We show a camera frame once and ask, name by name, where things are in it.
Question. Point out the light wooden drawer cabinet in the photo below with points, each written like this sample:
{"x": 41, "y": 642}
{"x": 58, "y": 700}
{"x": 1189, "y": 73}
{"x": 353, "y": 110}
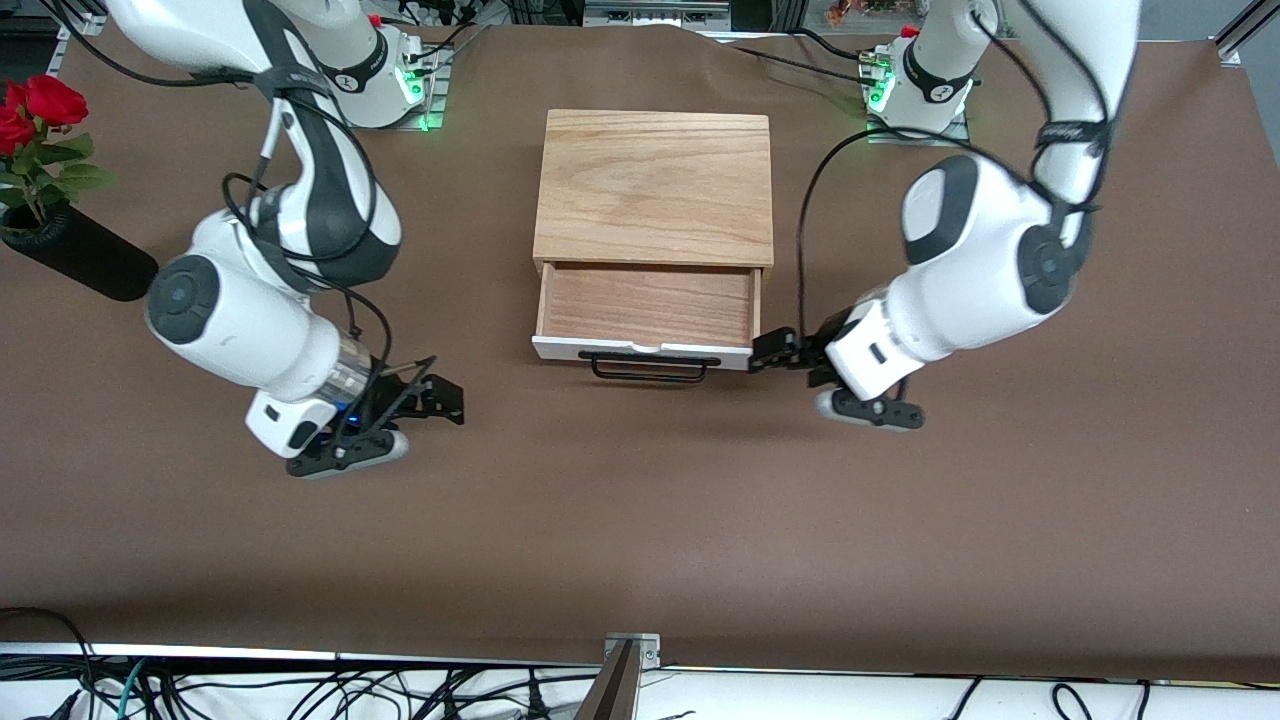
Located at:
{"x": 655, "y": 185}

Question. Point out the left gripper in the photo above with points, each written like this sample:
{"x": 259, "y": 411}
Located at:
{"x": 812, "y": 352}

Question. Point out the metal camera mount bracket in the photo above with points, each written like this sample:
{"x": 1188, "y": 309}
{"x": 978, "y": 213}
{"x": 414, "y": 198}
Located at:
{"x": 625, "y": 690}

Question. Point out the aluminium frame profile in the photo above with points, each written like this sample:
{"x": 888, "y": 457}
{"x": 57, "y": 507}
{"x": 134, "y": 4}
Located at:
{"x": 1245, "y": 25}
{"x": 85, "y": 18}

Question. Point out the grey power strip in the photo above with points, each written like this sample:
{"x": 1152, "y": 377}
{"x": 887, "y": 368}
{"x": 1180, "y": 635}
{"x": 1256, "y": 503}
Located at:
{"x": 650, "y": 12}

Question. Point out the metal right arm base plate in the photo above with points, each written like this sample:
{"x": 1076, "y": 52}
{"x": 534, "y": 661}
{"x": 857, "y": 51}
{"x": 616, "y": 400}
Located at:
{"x": 437, "y": 100}

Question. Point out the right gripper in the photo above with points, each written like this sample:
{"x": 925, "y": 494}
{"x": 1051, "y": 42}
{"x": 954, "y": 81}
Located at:
{"x": 398, "y": 397}

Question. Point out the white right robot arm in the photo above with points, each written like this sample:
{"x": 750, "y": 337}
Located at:
{"x": 230, "y": 320}

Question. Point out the black cylindrical vase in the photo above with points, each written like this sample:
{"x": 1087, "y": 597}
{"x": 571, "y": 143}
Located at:
{"x": 95, "y": 260}

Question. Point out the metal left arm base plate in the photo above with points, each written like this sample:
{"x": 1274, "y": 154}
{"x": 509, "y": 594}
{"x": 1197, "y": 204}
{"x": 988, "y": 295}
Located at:
{"x": 955, "y": 136}

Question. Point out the brown table cover sheet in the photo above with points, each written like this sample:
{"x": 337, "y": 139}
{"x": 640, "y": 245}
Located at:
{"x": 640, "y": 500}

